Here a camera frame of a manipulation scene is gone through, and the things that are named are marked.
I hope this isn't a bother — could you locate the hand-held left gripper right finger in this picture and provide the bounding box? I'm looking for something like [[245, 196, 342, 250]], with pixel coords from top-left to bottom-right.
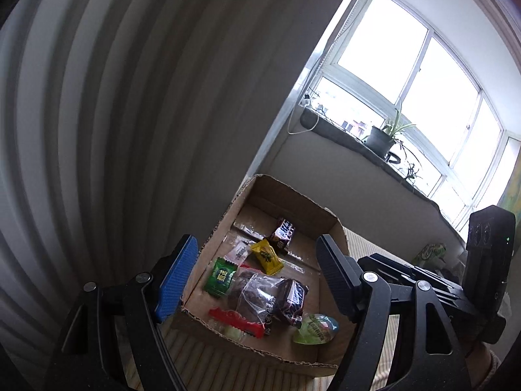
[[317, 234, 473, 391]]

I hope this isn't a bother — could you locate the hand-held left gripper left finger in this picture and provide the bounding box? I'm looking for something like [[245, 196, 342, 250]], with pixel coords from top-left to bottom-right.
[[53, 234, 199, 391]]

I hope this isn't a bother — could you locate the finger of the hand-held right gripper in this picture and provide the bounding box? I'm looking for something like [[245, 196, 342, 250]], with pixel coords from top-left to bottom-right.
[[358, 253, 467, 294], [388, 287, 469, 324]]

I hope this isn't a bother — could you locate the green snack packet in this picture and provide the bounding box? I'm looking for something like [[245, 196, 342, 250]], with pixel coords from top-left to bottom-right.
[[204, 256, 239, 298]]

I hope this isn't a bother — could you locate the brown chocolate bar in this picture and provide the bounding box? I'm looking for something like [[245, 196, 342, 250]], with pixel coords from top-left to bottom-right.
[[269, 217, 297, 254], [274, 278, 309, 326]]

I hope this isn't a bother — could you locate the green jelly cup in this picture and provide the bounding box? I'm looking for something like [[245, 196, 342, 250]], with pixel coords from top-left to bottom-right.
[[292, 313, 340, 346]]

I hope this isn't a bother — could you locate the cardboard box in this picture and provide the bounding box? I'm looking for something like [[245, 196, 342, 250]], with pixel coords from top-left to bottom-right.
[[169, 174, 351, 380]]

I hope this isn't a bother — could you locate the small white packet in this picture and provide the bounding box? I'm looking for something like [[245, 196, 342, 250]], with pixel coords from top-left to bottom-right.
[[226, 241, 250, 267]]

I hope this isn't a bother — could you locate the red snack packet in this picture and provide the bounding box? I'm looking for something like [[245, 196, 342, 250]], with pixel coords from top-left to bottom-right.
[[208, 307, 266, 340]]

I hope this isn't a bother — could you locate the yellow candy packet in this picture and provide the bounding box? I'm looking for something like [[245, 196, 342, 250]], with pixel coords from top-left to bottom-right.
[[250, 239, 285, 275]]

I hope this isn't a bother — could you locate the clear snack bag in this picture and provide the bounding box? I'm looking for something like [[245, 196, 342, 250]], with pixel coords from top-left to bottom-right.
[[227, 272, 279, 328]]

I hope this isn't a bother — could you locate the person's right forearm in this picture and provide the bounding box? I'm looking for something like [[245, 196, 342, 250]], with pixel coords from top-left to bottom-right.
[[464, 340, 503, 391]]

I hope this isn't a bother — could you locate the green patterned bag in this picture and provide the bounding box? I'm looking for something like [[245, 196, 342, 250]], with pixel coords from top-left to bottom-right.
[[410, 242, 447, 268]]

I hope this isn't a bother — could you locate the potted spider plant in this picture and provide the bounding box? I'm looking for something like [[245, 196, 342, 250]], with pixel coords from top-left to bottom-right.
[[362, 108, 424, 190]]

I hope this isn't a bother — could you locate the grey windowsill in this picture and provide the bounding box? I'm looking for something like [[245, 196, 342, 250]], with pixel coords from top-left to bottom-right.
[[300, 108, 469, 239]]

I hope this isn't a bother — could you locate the white wardrobe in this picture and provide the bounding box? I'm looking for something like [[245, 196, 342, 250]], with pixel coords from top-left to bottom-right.
[[0, 0, 367, 335]]

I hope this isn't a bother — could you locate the white framed window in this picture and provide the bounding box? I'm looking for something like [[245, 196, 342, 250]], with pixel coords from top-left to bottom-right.
[[299, 0, 521, 237]]

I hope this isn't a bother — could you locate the green landscape wall poster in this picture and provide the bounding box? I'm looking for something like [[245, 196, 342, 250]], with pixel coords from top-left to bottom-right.
[[504, 177, 521, 214]]

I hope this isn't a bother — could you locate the white cable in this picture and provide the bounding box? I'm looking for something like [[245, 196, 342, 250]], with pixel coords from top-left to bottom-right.
[[287, 90, 323, 136]]

